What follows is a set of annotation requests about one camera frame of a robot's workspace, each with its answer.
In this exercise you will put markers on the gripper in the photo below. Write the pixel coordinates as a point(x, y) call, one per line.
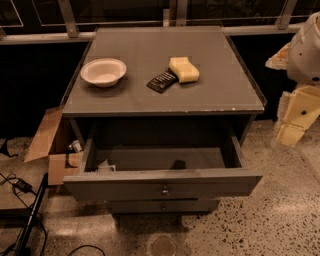
point(305, 55)

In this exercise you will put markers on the grey top drawer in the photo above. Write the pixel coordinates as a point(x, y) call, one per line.
point(163, 172)

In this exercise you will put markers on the grey drawer cabinet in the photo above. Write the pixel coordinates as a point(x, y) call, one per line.
point(167, 137)

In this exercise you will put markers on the white crumpled item in drawer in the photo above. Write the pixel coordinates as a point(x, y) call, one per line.
point(106, 166)

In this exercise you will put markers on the yellow sponge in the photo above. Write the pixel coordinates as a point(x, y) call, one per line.
point(184, 69)

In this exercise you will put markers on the black snack packet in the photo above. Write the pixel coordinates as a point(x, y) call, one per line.
point(163, 81)

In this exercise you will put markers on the round floor drain cover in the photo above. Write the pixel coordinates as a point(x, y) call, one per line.
point(163, 246)

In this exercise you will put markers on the white paper bowl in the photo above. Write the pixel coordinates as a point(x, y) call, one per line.
point(105, 72)

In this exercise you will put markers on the small bottle in box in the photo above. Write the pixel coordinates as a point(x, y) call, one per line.
point(75, 145)

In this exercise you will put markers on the brown cardboard box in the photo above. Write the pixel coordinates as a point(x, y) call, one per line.
point(53, 140)

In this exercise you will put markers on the black floor stand bar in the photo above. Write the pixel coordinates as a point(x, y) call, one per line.
point(21, 246)

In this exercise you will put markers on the metal railing frame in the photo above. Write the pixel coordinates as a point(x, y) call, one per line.
point(64, 20)

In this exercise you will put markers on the black power adapter with cable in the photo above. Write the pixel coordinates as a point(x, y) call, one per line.
point(18, 184)

